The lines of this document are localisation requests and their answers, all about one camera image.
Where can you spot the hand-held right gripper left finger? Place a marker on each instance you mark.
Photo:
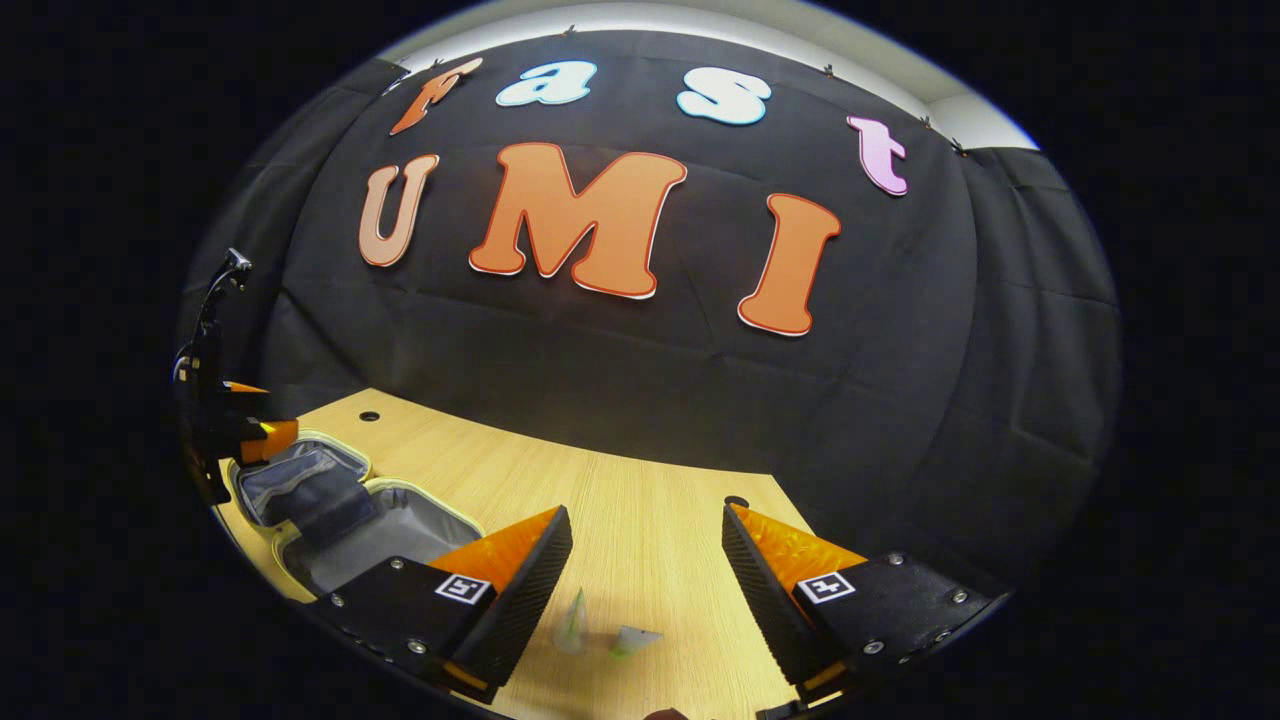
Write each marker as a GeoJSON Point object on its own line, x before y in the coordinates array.
{"type": "Point", "coordinates": [520, 600]}

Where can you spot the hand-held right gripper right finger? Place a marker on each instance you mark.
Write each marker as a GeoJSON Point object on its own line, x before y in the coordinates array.
{"type": "Point", "coordinates": [765, 600]}

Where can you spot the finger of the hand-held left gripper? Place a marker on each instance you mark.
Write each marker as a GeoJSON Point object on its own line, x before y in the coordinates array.
{"type": "Point", "coordinates": [240, 388]}
{"type": "Point", "coordinates": [268, 440]}

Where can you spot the green label skin care tube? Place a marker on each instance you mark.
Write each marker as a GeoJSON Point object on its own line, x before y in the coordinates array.
{"type": "Point", "coordinates": [572, 620]}

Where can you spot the white skin care tube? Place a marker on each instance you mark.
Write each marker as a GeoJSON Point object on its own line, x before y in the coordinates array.
{"type": "Point", "coordinates": [632, 640]}

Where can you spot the pale yellow suitcase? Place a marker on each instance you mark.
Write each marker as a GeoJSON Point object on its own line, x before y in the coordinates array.
{"type": "Point", "coordinates": [400, 530]}

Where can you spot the black backdrop cloth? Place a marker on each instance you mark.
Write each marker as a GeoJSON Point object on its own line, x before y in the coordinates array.
{"type": "Point", "coordinates": [650, 380]}

